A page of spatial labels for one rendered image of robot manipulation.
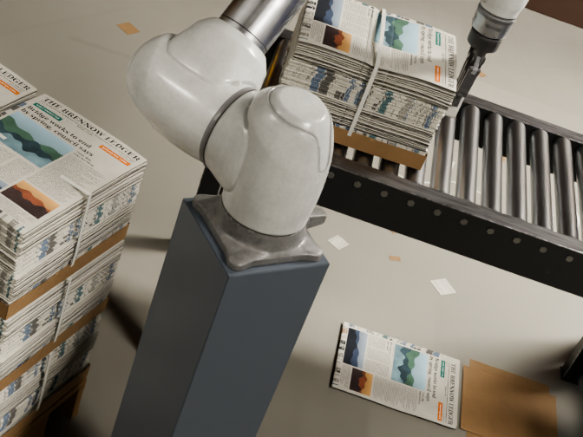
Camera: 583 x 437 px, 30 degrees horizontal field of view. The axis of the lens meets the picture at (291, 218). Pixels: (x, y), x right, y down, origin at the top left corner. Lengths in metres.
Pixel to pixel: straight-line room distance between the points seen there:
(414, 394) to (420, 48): 1.09
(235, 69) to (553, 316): 2.15
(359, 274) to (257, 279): 1.70
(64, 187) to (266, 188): 0.54
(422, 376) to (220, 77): 1.66
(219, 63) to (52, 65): 2.24
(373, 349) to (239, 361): 1.32
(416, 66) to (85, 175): 0.80
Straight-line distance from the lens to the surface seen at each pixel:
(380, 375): 3.19
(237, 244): 1.81
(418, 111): 2.49
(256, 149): 1.72
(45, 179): 2.15
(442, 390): 3.25
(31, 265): 2.12
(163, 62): 1.83
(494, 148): 2.80
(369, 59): 2.45
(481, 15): 2.49
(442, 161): 2.65
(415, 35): 2.62
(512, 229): 2.54
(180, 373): 2.00
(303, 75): 2.46
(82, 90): 3.91
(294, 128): 1.70
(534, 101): 4.91
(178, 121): 1.80
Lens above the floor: 2.16
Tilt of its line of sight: 37 degrees down
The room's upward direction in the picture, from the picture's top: 21 degrees clockwise
